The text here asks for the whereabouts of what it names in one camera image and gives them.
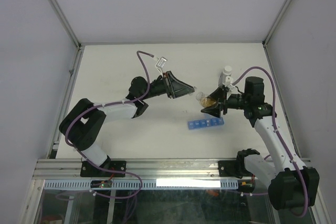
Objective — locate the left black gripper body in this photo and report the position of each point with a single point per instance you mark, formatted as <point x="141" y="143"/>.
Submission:
<point x="159" y="87"/>

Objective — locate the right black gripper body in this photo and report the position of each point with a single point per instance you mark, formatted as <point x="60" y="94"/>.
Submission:
<point x="237" y="101"/>

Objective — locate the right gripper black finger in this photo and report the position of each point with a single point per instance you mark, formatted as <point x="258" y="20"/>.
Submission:
<point x="220" y="94"/>
<point x="217" y="110"/>

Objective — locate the clear capsule bottle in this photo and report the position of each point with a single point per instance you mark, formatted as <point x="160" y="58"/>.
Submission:
<point x="205" y="100"/>

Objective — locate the blue weekly pill organizer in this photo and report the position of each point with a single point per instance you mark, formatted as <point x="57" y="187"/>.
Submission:
<point x="206" y="122"/>

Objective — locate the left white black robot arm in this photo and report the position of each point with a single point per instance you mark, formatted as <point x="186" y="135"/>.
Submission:
<point x="83" y="123"/>

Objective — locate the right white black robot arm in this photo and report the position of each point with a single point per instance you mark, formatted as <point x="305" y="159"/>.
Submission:
<point x="289" y="181"/>

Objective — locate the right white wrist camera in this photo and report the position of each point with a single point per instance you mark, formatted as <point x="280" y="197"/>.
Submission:
<point x="226" y="83"/>

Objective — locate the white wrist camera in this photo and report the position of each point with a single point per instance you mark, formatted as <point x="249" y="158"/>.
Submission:
<point x="159" y="63"/>
<point x="226" y="83"/>

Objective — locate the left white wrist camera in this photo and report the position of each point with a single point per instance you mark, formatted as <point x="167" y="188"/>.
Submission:
<point x="159" y="63"/>

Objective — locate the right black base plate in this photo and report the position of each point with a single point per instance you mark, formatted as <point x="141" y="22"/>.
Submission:
<point x="229" y="167"/>

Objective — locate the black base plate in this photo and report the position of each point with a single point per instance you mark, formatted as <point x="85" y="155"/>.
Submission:
<point x="88" y="170"/>
<point x="229" y="167"/>

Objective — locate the left aluminium frame post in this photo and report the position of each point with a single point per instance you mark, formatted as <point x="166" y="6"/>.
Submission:
<point x="65" y="23"/>

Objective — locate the aluminium frame post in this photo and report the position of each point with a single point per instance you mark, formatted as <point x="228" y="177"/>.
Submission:
<point x="65" y="23"/>
<point x="286" y="4"/>

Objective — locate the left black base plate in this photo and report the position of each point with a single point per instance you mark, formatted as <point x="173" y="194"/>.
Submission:
<point x="88" y="170"/>

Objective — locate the aluminium mounting rail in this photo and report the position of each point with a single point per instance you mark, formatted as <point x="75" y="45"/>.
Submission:
<point x="145" y="168"/>

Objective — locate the right aluminium frame post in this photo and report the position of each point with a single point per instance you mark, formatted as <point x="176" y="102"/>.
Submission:
<point x="286" y="4"/>

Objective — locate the grey slotted cable duct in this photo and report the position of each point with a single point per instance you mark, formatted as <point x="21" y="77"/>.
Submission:
<point x="147" y="184"/>

